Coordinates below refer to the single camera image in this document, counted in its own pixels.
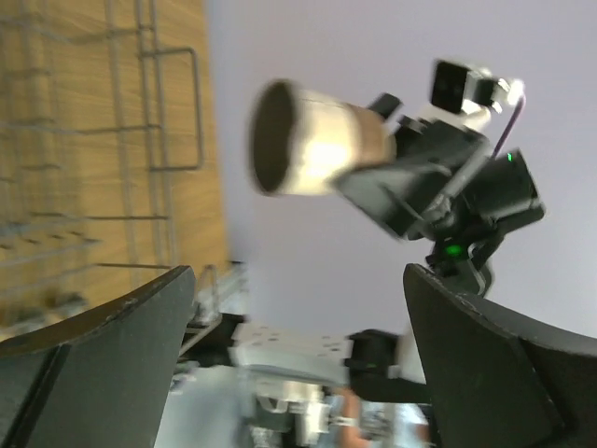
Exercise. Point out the beige steel-lined tumbler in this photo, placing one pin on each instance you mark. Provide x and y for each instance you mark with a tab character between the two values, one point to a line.
301	140

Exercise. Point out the grey wire dish rack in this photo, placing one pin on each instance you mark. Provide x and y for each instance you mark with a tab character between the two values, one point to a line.
101	127

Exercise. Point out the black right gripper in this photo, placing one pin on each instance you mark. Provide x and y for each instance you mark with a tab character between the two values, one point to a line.
446	182

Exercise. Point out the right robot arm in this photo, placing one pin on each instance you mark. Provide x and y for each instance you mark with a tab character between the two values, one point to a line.
378	365

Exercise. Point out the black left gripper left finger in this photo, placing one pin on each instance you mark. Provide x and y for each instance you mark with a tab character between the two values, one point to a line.
100	378

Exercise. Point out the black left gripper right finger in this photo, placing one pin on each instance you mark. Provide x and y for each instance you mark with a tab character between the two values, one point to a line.
498	378

